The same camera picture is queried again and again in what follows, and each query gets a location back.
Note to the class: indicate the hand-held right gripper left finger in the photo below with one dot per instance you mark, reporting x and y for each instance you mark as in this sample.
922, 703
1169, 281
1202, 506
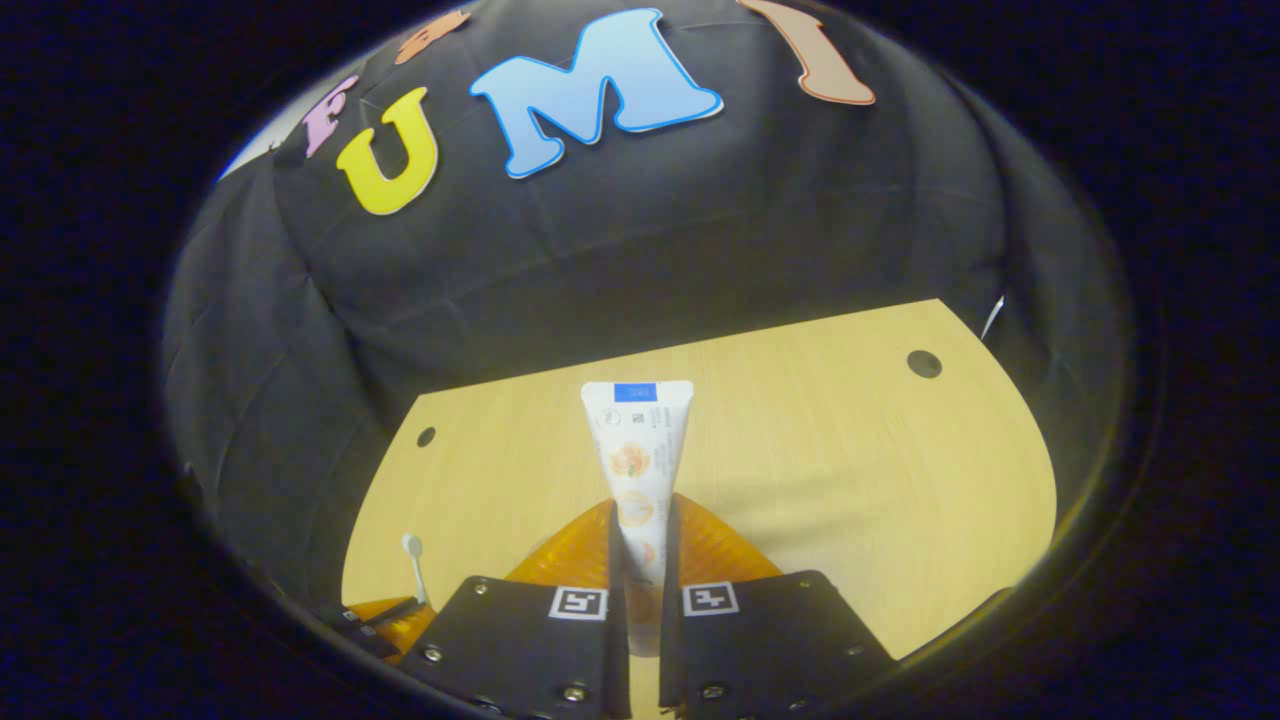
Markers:
618, 640

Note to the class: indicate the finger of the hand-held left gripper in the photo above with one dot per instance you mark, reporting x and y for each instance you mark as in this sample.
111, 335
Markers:
400, 630
380, 609

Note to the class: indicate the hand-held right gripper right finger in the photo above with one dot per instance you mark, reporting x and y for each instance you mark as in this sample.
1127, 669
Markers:
670, 640

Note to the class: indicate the white toothbrush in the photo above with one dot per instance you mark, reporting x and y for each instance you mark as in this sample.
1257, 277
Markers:
411, 545

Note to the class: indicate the white toothpaste tube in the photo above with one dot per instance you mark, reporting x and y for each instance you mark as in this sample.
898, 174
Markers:
637, 470

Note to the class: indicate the wooden desktop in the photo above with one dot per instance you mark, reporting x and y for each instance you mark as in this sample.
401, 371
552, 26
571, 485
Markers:
850, 480

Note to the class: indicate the black backdrop cloth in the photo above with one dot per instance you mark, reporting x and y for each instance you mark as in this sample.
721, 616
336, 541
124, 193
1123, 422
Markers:
700, 220

